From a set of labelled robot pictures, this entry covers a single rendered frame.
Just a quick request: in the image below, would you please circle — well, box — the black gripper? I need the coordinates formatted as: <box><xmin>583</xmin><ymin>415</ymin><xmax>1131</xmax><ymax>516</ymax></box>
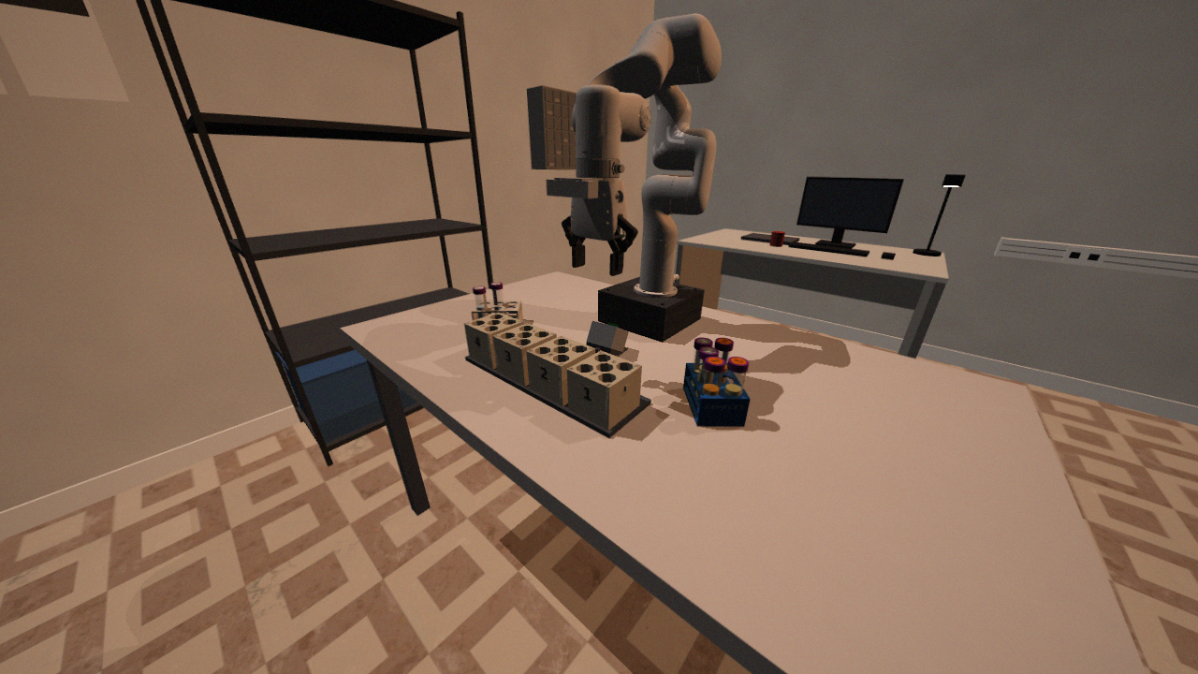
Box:
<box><xmin>562</xmin><ymin>178</ymin><xmax>639</xmax><ymax>277</ymax></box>

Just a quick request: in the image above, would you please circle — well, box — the blue tube rack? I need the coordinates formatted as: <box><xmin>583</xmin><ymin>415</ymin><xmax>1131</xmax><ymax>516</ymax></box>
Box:
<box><xmin>683</xmin><ymin>363</ymin><xmax>750</xmax><ymax>427</ymax></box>

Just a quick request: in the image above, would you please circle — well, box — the beige bucket adapter with holes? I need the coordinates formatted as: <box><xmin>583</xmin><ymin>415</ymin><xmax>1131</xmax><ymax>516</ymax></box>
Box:
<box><xmin>464</xmin><ymin>312</ymin><xmax>524</xmax><ymax>369</ymax></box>
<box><xmin>492</xmin><ymin>323</ymin><xmax>557</xmax><ymax>387</ymax></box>
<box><xmin>526</xmin><ymin>336</ymin><xmax>595</xmax><ymax>406</ymax></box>
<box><xmin>567</xmin><ymin>351</ymin><xmax>642</xmax><ymax>430</ymax></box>

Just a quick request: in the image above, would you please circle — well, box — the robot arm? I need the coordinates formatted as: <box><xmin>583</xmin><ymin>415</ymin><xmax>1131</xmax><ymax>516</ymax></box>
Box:
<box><xmin>547</xmin><ymin>14</ymin><xmax>722</xmax><ymax>298</ymax></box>

